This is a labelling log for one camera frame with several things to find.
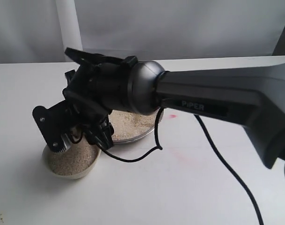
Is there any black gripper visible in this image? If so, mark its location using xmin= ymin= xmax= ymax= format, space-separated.
xmin=32 ymin=62 xmax=133 ymax=153

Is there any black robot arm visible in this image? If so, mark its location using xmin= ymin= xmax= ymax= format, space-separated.
xmin=32 ymin=52 xmax=285 ymax=168

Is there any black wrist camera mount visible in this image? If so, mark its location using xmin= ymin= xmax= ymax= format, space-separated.
xmin=65 ymin=47 xmax=139 ymax=68

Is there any black cable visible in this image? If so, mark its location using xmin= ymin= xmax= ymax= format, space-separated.
xmin=69 ymin=110 xmax=264 ymax=225

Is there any white bowl of rice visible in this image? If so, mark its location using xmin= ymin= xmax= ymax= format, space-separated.
xmin=42 ymin=140 xmax=101 ymax=180

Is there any white backdrop curtain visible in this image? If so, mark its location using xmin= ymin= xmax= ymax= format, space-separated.
xmin=0 ymin=0 xmax=285 ymax=63

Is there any steel plate of rice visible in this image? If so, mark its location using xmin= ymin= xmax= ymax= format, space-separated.
xmin=109 ymin=110 xmax=158 ymax=144

